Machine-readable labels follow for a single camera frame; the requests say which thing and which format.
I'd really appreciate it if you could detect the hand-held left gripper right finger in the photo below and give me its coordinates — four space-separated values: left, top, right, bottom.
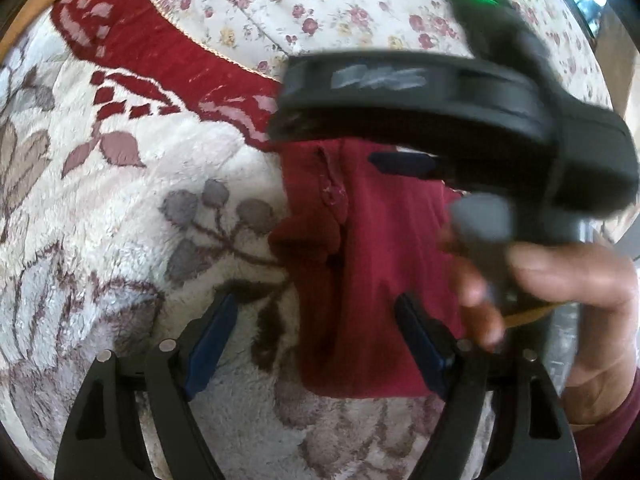
394 294 583 480

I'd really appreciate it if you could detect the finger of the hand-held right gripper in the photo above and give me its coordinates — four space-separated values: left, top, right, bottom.
369 151 443 182

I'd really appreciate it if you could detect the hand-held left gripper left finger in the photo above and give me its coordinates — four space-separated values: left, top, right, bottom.
54 292 238 480

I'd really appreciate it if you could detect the dark red sweater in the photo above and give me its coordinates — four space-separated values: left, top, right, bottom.
267 137 471 401

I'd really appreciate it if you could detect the person's right forearm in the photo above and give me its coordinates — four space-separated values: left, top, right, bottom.
572 375 640 480

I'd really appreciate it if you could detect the person's right hand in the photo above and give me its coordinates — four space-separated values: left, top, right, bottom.
437 222 640 426

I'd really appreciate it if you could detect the white floral fleece blanket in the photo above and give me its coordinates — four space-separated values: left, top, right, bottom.
0 0 501 480

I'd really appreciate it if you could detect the floral print bedsheet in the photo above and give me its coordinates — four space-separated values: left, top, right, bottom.
95 0 613 111

